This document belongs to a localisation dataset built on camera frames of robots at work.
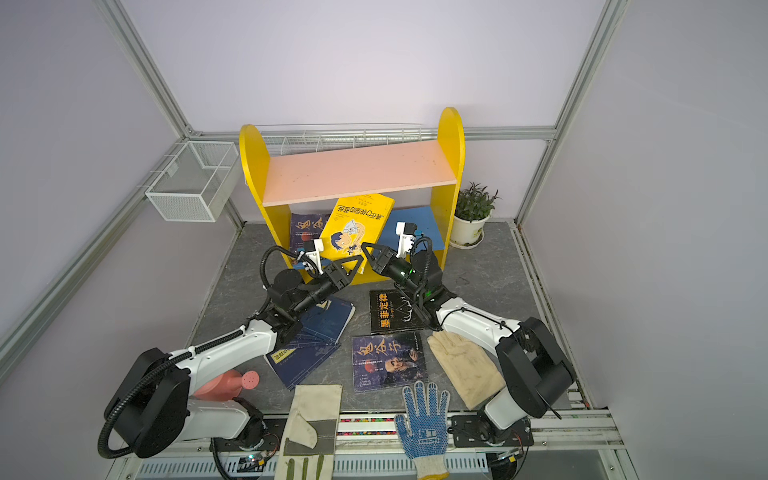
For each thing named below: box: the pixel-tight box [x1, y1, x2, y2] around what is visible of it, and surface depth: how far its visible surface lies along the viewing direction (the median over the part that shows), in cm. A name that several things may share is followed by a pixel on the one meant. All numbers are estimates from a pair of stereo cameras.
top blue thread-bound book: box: [300, 298, 356, 345], surface depth 91 cm
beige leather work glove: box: [427, 331, 506, 411], surface depth 86 cm
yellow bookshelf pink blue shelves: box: [239, 108, 466, 276], surface depth 77 cm
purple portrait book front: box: [352, 332, 429, 392], surface depth 86 cm
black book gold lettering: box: [369, 289, 428, 334], surface depth 96 cm
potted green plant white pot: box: [450, 181, 502, 250], surface depth 104 cm
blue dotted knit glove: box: [395, 380, 450, 479], surface depth 76 cm
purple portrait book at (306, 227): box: [291, 213, 331, 253], surface depth 95 cm
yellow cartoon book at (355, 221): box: [321, 193, 395, 274], surface depth 77 cm
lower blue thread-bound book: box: [264, 343, 341, 391], surface depth 86 cm
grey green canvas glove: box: [274, 384, 342, 480], surface depth 75 cm
